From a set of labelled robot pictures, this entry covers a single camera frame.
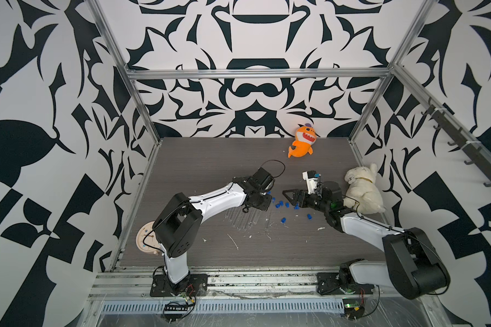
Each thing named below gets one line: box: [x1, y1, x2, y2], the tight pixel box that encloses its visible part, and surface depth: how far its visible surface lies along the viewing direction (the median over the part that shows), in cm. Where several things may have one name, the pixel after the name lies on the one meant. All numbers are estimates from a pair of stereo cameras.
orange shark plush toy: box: [287, 125, 318, 159], surface depth 114 cm
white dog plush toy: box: [343, 162, 386, 215], surface depth 91 cm
